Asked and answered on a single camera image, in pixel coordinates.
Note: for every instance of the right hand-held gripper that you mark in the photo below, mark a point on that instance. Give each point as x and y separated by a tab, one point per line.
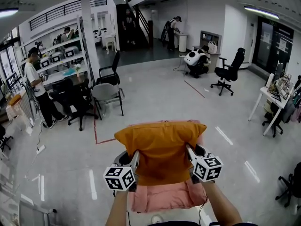
208	169

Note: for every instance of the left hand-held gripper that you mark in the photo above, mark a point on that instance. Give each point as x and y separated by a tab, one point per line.
118	178

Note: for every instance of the orange pillow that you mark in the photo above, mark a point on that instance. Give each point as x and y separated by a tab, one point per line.
162	149

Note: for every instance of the person's right forearm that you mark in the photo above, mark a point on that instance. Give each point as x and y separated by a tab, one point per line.
223	206

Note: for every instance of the person's left forearm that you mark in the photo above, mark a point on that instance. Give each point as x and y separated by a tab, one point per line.
118	208

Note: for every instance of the pink cloth covered chair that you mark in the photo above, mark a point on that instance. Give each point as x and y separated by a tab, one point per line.
164	196

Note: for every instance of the angled red floor tape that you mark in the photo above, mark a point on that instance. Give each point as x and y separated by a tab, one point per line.
105	141

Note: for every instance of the person's light shoe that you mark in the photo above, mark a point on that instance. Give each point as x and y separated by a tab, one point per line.
156	219

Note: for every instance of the straight red floor tape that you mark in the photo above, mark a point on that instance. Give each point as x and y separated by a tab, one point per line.
194	89

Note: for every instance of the small dark screen device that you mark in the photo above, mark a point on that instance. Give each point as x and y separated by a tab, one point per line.
214	224

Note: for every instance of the person's dark clothing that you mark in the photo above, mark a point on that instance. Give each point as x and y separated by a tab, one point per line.
176	223

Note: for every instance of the grey plastic chair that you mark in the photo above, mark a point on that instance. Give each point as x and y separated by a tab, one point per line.
104	92

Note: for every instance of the black office chair with headrest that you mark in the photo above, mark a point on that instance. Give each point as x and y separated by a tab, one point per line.
229	73

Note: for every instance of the black swivel office chair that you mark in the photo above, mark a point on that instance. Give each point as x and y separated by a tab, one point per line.
274	112
296	182
68	98
2	131

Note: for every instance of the white desk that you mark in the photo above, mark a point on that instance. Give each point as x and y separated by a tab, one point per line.
265	92

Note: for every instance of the grey counter with hutch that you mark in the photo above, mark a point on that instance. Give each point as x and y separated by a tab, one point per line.
212	62

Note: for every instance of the white round backpack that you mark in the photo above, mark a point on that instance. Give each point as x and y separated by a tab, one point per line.
191	58

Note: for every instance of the black visitor chair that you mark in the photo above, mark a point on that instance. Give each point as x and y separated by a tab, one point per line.
115	62

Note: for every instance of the dark table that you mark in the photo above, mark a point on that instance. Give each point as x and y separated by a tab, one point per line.
73	79

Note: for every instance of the white upright board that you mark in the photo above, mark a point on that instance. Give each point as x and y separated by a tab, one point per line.
269	80

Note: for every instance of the white tote bag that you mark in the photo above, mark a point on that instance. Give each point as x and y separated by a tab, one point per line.
212	48

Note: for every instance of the teal cloth item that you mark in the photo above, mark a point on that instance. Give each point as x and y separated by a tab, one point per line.
69	72

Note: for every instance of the vase with white flowers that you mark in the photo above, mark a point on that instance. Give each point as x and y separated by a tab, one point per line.
77	67

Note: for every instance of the white cylindrical bin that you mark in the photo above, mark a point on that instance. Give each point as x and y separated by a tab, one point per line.
183	43

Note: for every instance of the white metal stand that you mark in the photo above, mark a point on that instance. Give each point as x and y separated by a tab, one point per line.
30	213

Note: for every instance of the black computer monitor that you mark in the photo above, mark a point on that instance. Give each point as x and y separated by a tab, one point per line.
278	72

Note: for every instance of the white metal shelving unit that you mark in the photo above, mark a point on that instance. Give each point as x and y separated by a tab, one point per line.
80	55

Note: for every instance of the black staircase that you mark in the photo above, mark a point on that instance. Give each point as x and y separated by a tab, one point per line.
122	43

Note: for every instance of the white lattice cabinet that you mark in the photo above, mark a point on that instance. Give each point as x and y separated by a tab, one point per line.
24	105

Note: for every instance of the white dressing table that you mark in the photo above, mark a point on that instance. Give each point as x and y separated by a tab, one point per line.
109	40

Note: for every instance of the white box with dark screen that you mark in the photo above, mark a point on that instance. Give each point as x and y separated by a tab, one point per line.
70	52
57	57
45	62

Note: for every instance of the dark glass double door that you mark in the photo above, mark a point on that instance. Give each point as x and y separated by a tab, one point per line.
270	53

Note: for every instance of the yellow folded cloth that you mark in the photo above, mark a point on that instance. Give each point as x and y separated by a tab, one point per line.
15	99

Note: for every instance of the white ceiling tube light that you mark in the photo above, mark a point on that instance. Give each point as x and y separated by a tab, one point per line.
8	12
261	12

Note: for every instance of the black balcony railing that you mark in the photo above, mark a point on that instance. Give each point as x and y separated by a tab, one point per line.
63	8

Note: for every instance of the white wall box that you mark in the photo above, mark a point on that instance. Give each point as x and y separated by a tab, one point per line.
154	14

